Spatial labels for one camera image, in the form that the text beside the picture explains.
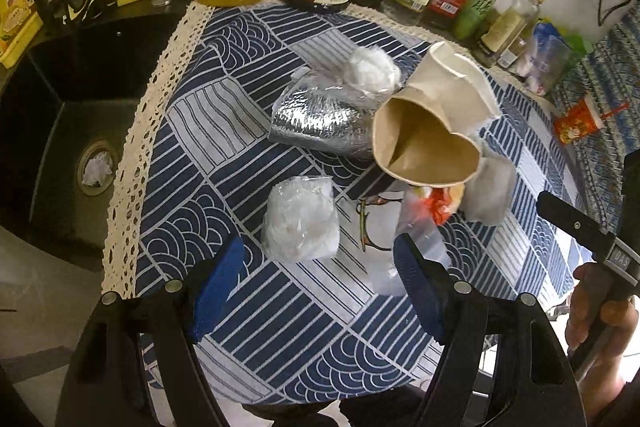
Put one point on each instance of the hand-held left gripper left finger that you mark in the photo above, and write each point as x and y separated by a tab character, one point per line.
220	287

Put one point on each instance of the clear bag with white wad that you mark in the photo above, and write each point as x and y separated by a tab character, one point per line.
370	69

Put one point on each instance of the clear plastic bag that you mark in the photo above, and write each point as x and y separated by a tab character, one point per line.
420	232

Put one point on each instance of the blue green plastic bag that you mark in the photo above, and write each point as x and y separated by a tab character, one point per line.
550	52

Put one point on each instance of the white plastic bag ball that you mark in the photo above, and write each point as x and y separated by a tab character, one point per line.
300	222

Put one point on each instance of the white crushed paper cup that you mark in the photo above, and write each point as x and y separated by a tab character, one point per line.
450	82

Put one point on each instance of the small yellow cap bottle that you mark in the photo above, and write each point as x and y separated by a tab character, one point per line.
505	27

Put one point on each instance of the brown crushed paper cup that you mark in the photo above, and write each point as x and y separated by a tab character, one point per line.
420	142

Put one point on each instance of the sink drain strainer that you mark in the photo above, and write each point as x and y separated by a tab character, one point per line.
95	167

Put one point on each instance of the black kitchen sink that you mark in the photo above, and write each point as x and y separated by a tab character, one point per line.
75	82

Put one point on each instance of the yellow printed package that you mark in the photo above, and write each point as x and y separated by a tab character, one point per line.
20	12

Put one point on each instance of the orange wrapper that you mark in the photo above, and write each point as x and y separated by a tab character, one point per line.
437	207

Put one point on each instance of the person's right hand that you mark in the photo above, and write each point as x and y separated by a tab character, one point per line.
580	312

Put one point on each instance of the blue floral cloth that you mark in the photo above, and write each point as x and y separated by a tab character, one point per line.
605	72

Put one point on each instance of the blue patterned tablecloth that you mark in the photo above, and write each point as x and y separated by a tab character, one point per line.
300	332

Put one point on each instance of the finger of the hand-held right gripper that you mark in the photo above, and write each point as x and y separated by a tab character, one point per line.
575	223

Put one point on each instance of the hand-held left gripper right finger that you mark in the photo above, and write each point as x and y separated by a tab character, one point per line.
420	292

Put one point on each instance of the red snack packet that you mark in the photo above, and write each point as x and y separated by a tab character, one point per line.
575	124

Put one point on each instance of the silver foil bag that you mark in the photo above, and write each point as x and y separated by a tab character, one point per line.
310	117

